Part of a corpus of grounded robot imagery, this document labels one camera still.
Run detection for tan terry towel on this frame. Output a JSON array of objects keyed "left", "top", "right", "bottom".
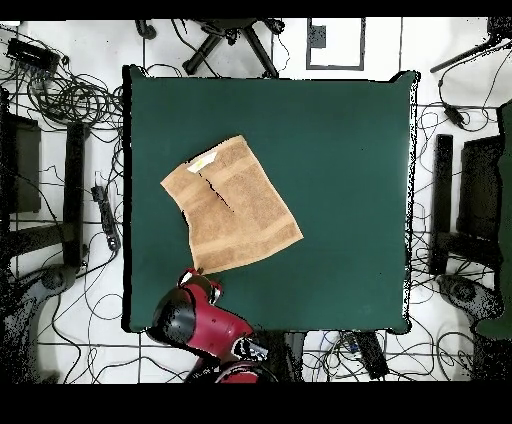
[{"left": 159, "top": 134, "right": 305, "bottom": 276}]

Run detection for black power strip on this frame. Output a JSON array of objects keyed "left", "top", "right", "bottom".
[
  {"left": 90, "top": 184, "right": 122, "bottom": 252},
  {"left": 355, "top": 331, "right": 390, "bottom": 380}
]

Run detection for grey chair base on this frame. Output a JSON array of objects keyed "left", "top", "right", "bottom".
[
  {"left": 435, "top": 273, "right": 505, "bottom": 321},
  {"left": 0, "top": 263, "right": 79, "bottom": 383}
]

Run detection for black metal stand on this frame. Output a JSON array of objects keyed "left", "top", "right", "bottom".
[
  {"left": 7, "top": 121, "right": 90, "bottom": 269},
  {"left": 428, "top": 133, "right": 501, "bottom": 277}
]

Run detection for dark green table cloth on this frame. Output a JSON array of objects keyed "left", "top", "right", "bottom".
[{"left": 121, "top": 65, "right": 421, "bottom": 335}]

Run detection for dark box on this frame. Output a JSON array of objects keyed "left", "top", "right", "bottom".
[
  {"left": 0, "top": 113, "right": 42, "bottom": 215},
  {"left": 457, "top": 135, "right": 503, "bottom": 241}
]

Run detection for black office chair base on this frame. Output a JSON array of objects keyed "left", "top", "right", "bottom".
[{"left": 134, "top": 17, "right": 287, "bottom": 79}]

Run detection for grey floor outlet plate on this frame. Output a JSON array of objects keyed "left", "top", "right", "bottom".
[{"left": 307, "top": 24, "right": 327, "bottom": 49}]

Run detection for black electronics box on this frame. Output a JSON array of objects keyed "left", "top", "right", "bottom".
[{"left": 5, "top": 37, "right": 61, "bottom": 73}]

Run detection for black power adapter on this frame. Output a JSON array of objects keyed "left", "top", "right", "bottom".
[{"left": 442, "top": 102, "right": 466, "bottom": 129}]

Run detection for black tripod leg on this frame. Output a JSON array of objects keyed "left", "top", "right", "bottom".
[{"left": 429, "top": 17, "right": 512, "bottom": 74}]

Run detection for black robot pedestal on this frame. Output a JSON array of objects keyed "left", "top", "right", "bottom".
[{"left": 255, "top": 329, "right": 307, "bottom": 383}]

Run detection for tangled black cables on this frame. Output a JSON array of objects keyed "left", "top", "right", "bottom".
[{"left": 0, "top": 67, "right": 125, "bottom": 133}]

